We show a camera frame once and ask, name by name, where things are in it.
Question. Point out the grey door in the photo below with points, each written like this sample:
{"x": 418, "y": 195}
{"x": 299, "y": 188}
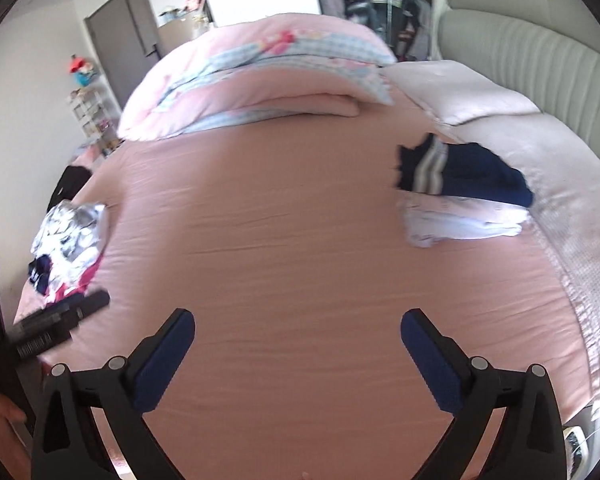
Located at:
{"x": 115, "y": 30}

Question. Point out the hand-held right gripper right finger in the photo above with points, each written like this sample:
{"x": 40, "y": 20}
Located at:
{"x": 432, "y": 360}

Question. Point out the black cloth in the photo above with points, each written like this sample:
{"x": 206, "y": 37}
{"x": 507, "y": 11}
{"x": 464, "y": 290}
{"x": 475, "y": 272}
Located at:
{"x": 70, "y": 185}

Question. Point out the folded pink duvet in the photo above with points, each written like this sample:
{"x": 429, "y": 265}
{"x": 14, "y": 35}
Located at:
{"x": 280, "y": 95}

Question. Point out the pale pink blanket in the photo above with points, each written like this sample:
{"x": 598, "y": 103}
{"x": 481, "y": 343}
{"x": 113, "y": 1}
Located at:
{"x": 570, "y": 200}

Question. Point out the white storage shelf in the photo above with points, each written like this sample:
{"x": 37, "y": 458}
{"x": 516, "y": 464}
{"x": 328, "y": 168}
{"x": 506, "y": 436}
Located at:
{"x": 92, "y": 120}

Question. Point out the folded white garment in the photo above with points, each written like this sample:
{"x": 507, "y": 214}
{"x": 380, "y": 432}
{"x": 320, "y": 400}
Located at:
{"x": 455, "y": 225}

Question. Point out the beige cabinet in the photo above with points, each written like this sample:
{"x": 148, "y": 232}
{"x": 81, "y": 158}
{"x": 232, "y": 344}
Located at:
{"x": 180, "y": 30}

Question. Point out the navy striped pants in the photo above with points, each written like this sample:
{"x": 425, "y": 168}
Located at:
{"x": 480, "y": 175}

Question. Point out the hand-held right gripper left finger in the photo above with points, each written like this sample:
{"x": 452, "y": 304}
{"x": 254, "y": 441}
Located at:
{"x": 165, "y": 360}

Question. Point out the red garment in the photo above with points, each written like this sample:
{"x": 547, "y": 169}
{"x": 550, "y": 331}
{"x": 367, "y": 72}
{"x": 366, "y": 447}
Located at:
{"x": 82, "y": 280}

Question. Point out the red and teal toy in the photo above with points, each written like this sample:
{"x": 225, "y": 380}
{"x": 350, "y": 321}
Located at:
{"x": 82, "y": 72}

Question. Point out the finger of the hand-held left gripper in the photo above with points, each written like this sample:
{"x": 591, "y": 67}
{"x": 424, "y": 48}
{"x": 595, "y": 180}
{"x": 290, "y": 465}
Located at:
{"x": 90, "y": 302}

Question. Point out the person's left hand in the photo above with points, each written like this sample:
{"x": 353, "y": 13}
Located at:
{"x": 0, "y": 410}

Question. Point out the white printed garment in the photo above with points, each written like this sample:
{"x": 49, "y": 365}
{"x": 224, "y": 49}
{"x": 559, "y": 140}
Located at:
{"x": 70, "y": 232}

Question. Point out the open wardrobe with clothes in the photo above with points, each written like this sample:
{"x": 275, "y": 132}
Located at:
{"x": 360, "y": 0}

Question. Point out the small navy garment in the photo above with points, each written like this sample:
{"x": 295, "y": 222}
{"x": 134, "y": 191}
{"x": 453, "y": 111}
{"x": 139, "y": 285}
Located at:
{"x": 40, "y": 275}

